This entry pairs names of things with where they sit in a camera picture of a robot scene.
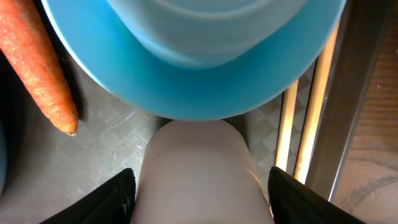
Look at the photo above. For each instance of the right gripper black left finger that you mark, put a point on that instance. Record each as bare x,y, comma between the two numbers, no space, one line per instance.
112,202

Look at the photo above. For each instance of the wooden chopstick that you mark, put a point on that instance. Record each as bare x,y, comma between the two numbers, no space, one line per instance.
317,94
285,127

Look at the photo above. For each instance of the light blue bowl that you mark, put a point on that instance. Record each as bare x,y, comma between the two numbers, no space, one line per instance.
103,47

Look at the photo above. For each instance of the left wooden chopstick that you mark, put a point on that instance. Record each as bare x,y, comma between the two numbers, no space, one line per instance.
285,127

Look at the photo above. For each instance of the orange carrot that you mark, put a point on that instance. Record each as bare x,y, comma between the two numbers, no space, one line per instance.
27,46

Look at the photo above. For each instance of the brown serving tray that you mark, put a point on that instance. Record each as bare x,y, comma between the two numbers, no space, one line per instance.
355,148

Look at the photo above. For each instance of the right wooden chopstick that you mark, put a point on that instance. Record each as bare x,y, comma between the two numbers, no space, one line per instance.
317,94

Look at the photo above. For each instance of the white cup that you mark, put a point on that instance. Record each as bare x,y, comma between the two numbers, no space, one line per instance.
199,172

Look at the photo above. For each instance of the light blue cup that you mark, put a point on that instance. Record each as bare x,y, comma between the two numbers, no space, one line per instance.
203,33

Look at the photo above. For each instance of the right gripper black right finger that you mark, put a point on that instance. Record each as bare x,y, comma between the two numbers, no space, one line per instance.
294,203

